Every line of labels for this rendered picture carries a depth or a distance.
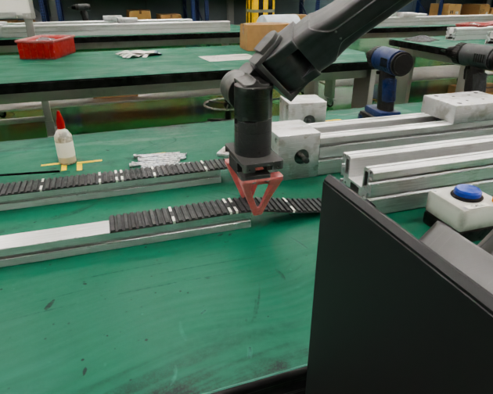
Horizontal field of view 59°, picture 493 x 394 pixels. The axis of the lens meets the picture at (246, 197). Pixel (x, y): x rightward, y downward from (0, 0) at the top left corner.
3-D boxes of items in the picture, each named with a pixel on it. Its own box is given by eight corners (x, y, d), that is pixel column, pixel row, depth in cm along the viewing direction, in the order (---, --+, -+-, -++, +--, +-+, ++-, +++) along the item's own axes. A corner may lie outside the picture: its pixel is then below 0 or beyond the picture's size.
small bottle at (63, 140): (64, 159, 99) (55, 108, 94) (80, 159, 99) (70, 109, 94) (55, 164, 96) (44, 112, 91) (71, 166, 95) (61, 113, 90)
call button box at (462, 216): (455, 245, 66) (465, 209, 63) (415, 216, 74) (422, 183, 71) (497, 237, 68) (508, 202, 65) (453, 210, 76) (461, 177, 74)
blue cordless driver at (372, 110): (378, 141, 111) (390, 51, 101) (346, 119, 128) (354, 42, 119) (404, 139, 112) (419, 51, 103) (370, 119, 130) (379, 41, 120)
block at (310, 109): (289, 143, 109) (291, 105, 105) (278, 130, 119) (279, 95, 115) (327, 141, 111) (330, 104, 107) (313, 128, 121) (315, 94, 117)
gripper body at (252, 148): (260, 149, 74) (261, 106, 70) (284, 171, 65) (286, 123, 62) (224, 153, 72) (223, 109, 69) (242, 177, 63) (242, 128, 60)
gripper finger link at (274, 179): (266, 198, 75) (268, 148, 71) (282, 218, 69) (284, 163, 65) (228, 204, 73) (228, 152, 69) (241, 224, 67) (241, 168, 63)
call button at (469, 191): (465, 206, 66) (467, 195, 65) (446, 195, 69) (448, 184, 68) (485, 203, 67) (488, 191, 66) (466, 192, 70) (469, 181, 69)
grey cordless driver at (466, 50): (473, 132, 117) (493, 48, 108) (419, 115, 134) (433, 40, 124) (493, 129, 120) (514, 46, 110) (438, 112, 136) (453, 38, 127)
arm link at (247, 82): (239, 82, 59) (278, 80, 61) (228, 73, 65) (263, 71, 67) (239, 130, 62) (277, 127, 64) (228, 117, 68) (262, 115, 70)
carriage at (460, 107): (450, 135, 96) (457, 105, 93) (418, 123, 106) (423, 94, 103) (506, 129, 101) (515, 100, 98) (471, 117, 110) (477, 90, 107)
